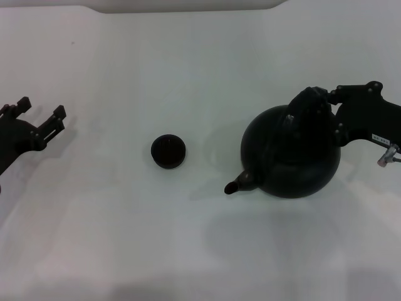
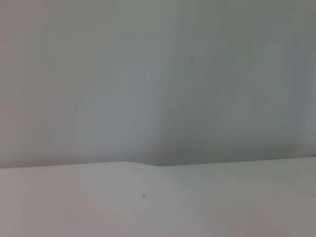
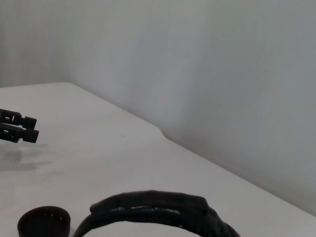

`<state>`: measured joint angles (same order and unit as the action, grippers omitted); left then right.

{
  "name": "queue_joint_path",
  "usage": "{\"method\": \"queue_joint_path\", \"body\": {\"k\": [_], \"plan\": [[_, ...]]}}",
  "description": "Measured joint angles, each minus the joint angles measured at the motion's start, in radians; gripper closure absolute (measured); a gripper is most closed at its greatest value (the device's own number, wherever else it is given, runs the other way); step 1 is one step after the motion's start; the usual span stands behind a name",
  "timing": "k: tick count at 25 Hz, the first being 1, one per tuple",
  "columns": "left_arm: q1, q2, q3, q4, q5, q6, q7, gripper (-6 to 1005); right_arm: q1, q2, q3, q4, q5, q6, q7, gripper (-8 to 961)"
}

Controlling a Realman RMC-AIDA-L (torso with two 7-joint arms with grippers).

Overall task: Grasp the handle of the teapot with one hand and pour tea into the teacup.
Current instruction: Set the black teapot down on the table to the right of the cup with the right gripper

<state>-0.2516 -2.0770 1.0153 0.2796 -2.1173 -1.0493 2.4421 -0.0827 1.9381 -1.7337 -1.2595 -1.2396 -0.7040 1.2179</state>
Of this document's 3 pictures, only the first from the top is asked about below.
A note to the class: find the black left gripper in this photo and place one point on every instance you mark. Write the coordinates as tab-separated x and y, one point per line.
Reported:
15	138

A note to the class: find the black round teapot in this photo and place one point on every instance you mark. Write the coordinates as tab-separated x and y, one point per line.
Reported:
291	169

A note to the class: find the small dark teacup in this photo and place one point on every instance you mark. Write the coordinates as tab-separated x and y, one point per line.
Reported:
169	152

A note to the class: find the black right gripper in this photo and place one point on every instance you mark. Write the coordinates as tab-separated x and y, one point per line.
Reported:
366	119

